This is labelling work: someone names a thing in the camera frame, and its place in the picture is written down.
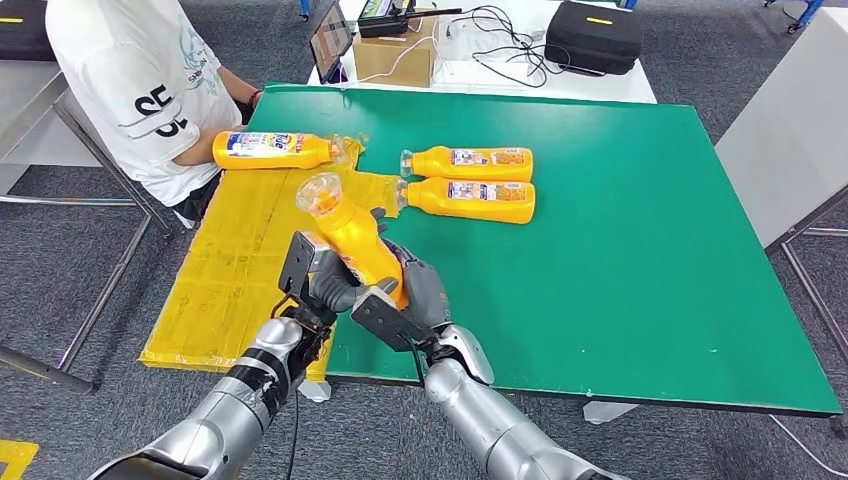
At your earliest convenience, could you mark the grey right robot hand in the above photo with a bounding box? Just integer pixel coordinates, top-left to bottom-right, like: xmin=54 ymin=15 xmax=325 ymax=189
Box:
xmin=369 ymin=207 xmax=453 ymax=331

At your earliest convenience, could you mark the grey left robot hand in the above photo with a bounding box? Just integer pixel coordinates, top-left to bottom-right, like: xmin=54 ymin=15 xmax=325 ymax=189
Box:
xmin=307 ymin=250 xmax=400 ymax=315

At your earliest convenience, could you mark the orange detergent bottle clear cap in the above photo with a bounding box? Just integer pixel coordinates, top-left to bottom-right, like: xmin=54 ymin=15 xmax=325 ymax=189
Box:
xmin=400 ymin=146 xmax=535 ymax=183
xmin=396 ymin=176 xmax=537 ymax=225
xmin=211 ymin=130 xmax=346 ymax=172
xmin=294 ymin=172 xmax=411 ymax=311

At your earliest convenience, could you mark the white table leg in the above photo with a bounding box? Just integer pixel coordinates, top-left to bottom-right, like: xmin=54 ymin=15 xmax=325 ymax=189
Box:
xmin=582 ymin=400 xmax=641 ymax=425
xmin=298 ymin=378 xmax=333 ymax=404

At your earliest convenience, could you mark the yellow taped cardboard sheet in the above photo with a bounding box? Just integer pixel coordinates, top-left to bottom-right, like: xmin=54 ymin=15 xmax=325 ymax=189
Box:
xmin=139 ymin=135 xmax=404 ymax=384

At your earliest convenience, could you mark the green table mat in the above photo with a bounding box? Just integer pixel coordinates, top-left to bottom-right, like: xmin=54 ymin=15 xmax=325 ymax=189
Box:
xmin=245 ymin=82 xmax=844 ymax=420

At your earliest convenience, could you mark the brown cardboard box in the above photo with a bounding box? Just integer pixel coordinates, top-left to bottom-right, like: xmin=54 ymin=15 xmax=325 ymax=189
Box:
xmin=352 ymin=16 xmax=441 ymax=89

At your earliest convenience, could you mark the black tablet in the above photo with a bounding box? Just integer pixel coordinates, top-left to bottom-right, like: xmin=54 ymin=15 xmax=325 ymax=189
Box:
xmin=309 ymin=1 xmax=356 ymax=85

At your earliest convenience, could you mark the clear plastic box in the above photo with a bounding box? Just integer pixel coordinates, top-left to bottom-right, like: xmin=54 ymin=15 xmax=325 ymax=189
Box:
xmin=437 ymin=16 xmax=551 ymax=89

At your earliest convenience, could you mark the black handheld device with antenna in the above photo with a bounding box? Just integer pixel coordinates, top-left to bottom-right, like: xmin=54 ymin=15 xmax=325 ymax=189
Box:
xmin=357 ymin=0 xmax=464 ymax=39

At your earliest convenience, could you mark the white table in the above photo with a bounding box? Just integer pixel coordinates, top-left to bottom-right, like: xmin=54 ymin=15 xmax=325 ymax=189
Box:
xmin=306 ymin=0 xmax=658 ymax=105

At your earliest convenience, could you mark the black carrying case yellow label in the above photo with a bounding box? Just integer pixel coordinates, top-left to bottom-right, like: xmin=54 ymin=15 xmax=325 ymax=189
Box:
xmin=0 ymin=0 xmax=58 ymax=63
xmin=544 ymin=1 xmax=645 ymax=76

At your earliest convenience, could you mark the person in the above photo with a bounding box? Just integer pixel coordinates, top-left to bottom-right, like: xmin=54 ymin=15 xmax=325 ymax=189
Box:
xmin=44 ymin=0 xmax=263 ymax=223

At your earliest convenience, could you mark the grey side table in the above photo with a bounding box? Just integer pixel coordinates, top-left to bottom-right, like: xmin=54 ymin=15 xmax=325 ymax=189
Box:
xmin=714 ymin=6 xmax=848 ymax=369

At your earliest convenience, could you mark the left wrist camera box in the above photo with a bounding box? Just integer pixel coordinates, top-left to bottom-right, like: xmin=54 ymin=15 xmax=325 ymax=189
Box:
xmin=278 ymin=229 xmax=333 ymax=307

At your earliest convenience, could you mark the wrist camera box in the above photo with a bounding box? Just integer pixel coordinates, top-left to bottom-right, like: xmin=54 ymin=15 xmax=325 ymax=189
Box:
xmin=278 ymin=229 xmax=333 ymax=307
xmin=351 ymin=286 xmax=425 ymax=352

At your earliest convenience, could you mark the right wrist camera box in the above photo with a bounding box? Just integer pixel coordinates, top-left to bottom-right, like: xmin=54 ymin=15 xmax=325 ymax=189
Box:
xmin=351 ymin=286 xmax=425 ymax=352

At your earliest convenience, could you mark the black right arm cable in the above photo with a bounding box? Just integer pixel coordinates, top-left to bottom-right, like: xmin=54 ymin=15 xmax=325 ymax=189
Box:
xmin=397 ymin=333 xmax=431 ymax=391

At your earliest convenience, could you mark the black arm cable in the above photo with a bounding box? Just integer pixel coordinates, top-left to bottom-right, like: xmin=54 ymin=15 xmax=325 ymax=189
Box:
xmin=283 ymin=390 xmax=301 ymax=480
xmin=397 ymin=333 xmax=431 ymax=391

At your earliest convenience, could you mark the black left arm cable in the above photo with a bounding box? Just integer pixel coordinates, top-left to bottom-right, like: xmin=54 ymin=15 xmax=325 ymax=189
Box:
xmin=283 ymin=390 xmax=301 ymax=480

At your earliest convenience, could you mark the white cable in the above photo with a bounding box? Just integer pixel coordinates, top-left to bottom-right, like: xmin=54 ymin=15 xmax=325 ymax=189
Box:
xmin=341 ymin=14 xmax=444 ymax=86

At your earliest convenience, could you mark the steel frame table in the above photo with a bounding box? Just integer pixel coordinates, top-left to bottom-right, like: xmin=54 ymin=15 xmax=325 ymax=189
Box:
xmin=0 ymin=59 xmax=177 ymax=395

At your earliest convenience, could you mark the grey floor cable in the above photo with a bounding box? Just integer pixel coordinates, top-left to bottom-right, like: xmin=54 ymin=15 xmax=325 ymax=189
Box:
xmin=770 ymin=415 xmax=848 ymax=480

